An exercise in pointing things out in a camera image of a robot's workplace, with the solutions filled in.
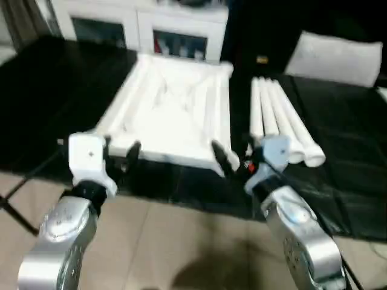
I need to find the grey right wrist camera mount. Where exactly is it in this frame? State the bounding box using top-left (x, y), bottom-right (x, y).
top-left (244, 135), bottom-right (291, 196)

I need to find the white plastic table top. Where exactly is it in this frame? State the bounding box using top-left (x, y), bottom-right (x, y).
top-left (90, 53), bottom-right (241, 178)

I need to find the white cabinet with glass doors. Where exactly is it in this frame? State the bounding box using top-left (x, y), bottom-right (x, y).
top-left (50, 0), bottom-right (229, 63)

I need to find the white plastic table leg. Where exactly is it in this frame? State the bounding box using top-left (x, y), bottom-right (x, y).
top-left (263, 77), bottom-right (306, 166)
top-left (250, 77), bottom-right (265, 143)
top-left (256, 77), bottom-right (282, 140)
top-left (270, 79), bottom-right (327, 169)

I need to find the grey curtain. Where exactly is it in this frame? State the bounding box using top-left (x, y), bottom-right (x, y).
top-left (0, 0), bottom-right (61, 51)

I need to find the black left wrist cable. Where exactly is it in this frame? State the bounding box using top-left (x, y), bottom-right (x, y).
top-left (0, 138), bottom-right (70, 200)

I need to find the black metal stand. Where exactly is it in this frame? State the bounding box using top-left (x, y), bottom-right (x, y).
top-left (0, 193), bottom-right (40, 236)

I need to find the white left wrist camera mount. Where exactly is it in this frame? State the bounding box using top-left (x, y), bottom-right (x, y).
top-left (68, 134), bottom-right (119, 199)

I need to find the black table mat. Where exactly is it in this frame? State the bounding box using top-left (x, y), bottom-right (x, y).
top-left (0, 36), bottom-right (387, 242)

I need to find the black cabinet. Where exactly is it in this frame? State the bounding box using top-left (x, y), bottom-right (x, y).
top-left (220, 0), bottom-right (303, 75)

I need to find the white plastic seat panel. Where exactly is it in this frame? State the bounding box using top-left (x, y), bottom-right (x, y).
top-left (285, 30), bottom-right (383, 88)

